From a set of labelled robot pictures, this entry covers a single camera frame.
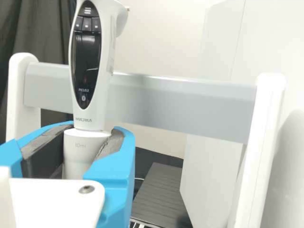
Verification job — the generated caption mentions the black platform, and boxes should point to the black platform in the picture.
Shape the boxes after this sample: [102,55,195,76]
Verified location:
[129,162,190,228]

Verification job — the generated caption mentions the pipette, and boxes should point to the pipette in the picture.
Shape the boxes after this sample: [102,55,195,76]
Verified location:
[62,0,131,179]

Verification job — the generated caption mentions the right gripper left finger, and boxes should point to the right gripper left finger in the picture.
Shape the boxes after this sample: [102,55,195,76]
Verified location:
[0,120,75,179]

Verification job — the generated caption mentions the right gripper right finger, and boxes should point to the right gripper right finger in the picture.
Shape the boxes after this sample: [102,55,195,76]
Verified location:
[83,126,136,228]

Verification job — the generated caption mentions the white pipette stand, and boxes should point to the white pipette stand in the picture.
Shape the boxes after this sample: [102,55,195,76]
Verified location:
[5,52,287,228]

